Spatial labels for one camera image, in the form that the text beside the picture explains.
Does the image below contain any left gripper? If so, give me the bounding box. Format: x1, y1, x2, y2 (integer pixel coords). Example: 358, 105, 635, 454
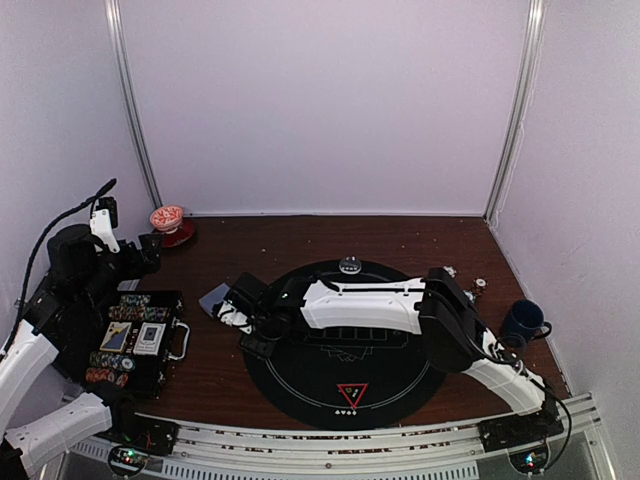
77, 232, 162, 312

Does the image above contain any red triangle marker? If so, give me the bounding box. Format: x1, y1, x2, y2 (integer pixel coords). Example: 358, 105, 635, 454
337, 383, 369, 410

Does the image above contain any clear acrylic dealer button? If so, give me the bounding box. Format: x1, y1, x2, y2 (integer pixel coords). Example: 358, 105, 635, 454
338, 256, 362, 275

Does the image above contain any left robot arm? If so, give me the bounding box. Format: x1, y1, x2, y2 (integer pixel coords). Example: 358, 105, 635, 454
1, 190, 161, 479

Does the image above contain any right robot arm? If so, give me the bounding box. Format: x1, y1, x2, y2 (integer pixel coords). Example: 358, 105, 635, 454
214, 264, 564, 449

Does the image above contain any red patterned bowl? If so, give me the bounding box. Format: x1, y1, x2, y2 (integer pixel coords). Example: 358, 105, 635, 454
149, 205, 184, 234

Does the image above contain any blue playing card deck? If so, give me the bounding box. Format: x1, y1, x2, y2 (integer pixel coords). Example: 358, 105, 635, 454
199, 283, 230, 318

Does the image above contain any round black poker mat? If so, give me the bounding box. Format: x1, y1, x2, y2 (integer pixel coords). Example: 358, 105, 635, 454
241, 259, 454, 430

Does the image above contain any black poker chip case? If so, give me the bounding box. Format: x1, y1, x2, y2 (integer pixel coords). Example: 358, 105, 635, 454
54, 290, 189, 398

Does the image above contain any card deck in case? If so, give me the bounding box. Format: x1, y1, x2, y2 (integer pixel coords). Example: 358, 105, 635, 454
133, 322, 166, 356
99, 321, 132, 354

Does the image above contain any red white chip stack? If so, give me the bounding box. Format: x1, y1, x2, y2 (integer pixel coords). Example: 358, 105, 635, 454
472, 278, 488, 297

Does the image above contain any dark blue mug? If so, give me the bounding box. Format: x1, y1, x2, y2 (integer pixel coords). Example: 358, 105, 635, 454
500, 299, 553, 348

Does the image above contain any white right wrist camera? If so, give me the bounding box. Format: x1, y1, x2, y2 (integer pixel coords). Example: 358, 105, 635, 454
216, 300, 249, 328

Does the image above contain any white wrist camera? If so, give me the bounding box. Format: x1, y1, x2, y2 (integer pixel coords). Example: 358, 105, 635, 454
216, 300, 249, 328
89, 197, 120, 254

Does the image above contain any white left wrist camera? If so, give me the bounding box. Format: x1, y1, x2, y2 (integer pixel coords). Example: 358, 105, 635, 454
89, 197, 120, 254

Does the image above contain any left aluminium frame post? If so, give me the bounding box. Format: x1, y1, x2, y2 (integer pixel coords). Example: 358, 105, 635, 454
104, 0, 162, 208

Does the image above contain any aluminium frame post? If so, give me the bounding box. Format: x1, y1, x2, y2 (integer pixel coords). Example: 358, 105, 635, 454
104, 0, 162, 208
483, 0, 548, 228

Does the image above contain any front aluminium rail base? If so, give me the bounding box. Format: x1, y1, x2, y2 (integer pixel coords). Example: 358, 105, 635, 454
44, 392, 601, 480

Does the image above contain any right aluminium frame post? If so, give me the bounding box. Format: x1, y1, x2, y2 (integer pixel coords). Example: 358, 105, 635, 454
483, 0, 548, 228

